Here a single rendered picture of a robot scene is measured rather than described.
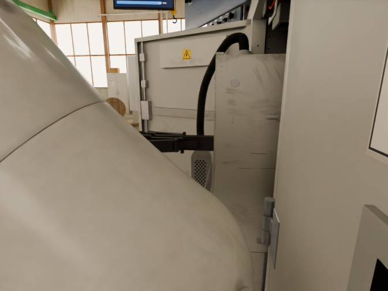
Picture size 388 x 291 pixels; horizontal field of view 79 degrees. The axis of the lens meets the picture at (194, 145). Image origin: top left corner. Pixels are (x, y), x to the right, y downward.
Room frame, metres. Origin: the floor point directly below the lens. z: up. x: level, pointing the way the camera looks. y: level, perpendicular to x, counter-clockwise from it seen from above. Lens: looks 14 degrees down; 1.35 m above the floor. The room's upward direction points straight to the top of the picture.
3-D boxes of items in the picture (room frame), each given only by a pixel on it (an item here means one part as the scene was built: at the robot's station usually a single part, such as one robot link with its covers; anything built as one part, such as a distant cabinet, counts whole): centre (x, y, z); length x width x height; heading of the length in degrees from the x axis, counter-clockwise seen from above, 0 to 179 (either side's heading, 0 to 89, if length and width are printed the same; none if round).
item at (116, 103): (9.61, 3.27, 0.45); 0.90 x 0.46 x 0.90; 112
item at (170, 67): (1.12, 0.03, 1.21); 0.63 x 0.07 x 0.74; 55
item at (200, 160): (0.83, -0.03, 1.04); 0.08 x 0.05 x 0.17; 81
